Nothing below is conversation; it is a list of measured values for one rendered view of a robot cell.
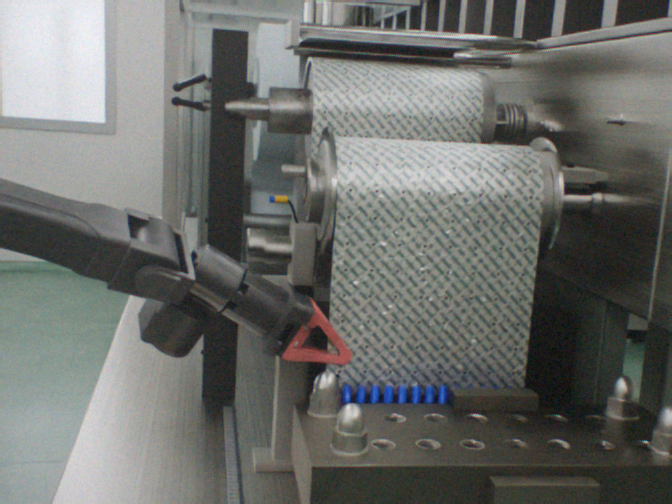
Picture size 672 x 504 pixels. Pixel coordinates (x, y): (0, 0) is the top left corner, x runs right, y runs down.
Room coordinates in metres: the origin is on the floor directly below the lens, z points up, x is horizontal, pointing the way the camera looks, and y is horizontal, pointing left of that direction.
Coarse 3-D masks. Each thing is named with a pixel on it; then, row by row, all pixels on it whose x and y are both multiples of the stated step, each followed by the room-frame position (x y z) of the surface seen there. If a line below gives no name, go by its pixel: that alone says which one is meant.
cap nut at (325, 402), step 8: (320, 376) 0.84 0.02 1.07; (328, 376) 0.84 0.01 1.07; (320, 384) 0.84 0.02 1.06; (328, 384) 0.84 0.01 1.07; (336, 384) 0.84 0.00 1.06; (320, 392) 0.84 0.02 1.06; (328, 392) 0.84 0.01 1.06; (336, 392) 0.84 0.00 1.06; (312, 400) 0.84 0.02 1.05; (320, 400) 0.83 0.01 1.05; (328, 400) 0.84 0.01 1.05; (336, 400) 0.84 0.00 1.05; (312, 408) 0.84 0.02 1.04; (320, 408) 0.83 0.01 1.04; (328, 408) 0.84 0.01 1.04; (336, 408) 0.84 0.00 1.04; (312, 416) 0.84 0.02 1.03; (320, 416) 0.83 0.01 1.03; (328, 416) 0.83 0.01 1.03; (336, 416) 0.84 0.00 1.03
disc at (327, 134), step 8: (328, 128) 0.97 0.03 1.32; (320, 136) 1.02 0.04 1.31; (328, 136) 0.95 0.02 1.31; (328, 144) 0.95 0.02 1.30; (336, 160) 0.92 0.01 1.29; (336, 168) 0.91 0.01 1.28; (336, 176) 0.91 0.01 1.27; (336, 184) 0.91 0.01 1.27; (328, 216) 0.92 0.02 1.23; (328, 224) 0.92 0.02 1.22; (328, 232) 0.92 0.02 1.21; (328, 240) 0.92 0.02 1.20; (320, 248) 0.97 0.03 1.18; (328, 248) 0.94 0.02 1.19
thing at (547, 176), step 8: (320, 144) 0.99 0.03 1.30; (320, 152) 0.99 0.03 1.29; (328, 152) 0.95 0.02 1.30; (536, 152) 1.01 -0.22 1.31; (328, 160) 0.94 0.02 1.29; (544, 160) 0.99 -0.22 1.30; (328, 168) 0.93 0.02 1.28; (544, 168) 0.98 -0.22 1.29; (328, 176) 0.93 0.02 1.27; (544, 176) 0.97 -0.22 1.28; (328, 184) 0.92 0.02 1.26; (544, 184) 0.97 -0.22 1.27; (552, 184) 0.97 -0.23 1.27; (328, 192) 0.92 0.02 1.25; (544, 192) 0.97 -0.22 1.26; (552, 192) 0.97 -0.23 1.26; (328, 200) 0.92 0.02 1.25; (544, 200) 0.96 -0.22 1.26; (552, 200) 0.97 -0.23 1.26; (328, 208) 0.92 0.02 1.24; (544, 208) 0.96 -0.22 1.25; (544, 216) 0.97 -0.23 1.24; (320, 224) 0.96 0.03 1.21; (544, 224) 0.97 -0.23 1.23; (320, 232) 0.96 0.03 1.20; (544, 232) 0.97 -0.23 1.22; (320, 240) 0.96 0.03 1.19
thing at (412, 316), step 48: (336, 288) 0.92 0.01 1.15; (384, 288) 0.93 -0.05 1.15; (432, 288) 0.94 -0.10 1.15; (480, 288) 0.95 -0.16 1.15; (528, 288) 0.96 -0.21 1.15; (384, 336) 0.93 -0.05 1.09; (432, 336) 0.94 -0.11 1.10; (480, 336) 0.95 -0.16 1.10; (528, 336) 0.96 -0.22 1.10; (384, 384) 0.93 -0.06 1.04; (432, 384) 0.94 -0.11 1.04; (480, 384) 0.95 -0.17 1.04
